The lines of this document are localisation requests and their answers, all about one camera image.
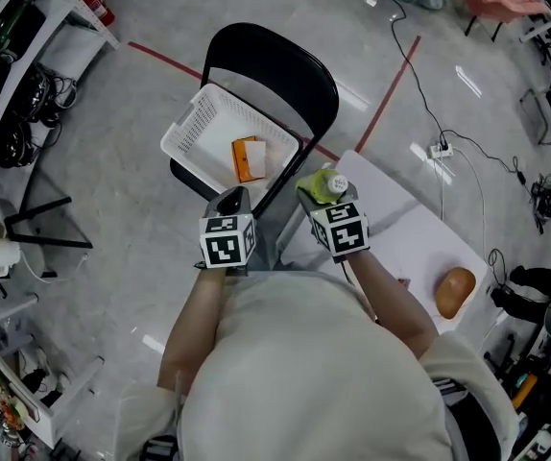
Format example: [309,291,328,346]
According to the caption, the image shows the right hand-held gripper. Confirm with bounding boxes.
[297,182,371,258]

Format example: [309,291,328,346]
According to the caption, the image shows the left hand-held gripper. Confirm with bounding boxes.
[198,185,257,271]

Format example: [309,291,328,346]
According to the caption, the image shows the green drink bottle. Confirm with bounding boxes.
[296,168,350,205]

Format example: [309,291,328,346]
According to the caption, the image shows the orange tissue packet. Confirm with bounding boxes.
[230,135,268,183]

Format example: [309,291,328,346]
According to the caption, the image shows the brown wooden bowl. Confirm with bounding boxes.
[434,266,477,320]

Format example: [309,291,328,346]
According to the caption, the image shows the person's left forearm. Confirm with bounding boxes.
[157,266,238,396]

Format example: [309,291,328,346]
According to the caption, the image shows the person's right forearm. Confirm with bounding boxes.
[347,250,440,359]

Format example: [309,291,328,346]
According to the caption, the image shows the white marble table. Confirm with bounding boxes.
[275,150,491,335]

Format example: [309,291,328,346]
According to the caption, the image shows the person's blue jeans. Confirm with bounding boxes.
[251,213,315,273]

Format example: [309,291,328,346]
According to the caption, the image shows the white perforated basket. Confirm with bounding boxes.
[159,83,300,210]

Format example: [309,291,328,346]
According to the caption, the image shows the black folding chair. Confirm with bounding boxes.
[169,22,340,220]

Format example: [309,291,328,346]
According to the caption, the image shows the person's cream shirt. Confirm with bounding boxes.
[121,271,519,461]

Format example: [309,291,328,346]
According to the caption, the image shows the overturned black-legged stool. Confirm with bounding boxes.
[0,194,94,278]

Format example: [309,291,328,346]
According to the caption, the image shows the pile of black headsets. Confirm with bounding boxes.
[0,64,78,167]

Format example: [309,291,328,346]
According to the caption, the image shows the red fire extinguisher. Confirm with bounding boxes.
[77,0,116,28]

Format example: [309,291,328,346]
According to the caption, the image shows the white metal rack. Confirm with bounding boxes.
[0,290,107,450]

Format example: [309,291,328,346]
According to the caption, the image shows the black power cable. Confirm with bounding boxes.
[377,0,526,186]

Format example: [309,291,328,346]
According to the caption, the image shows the black cable bundle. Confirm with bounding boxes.
[529,173,551,234]

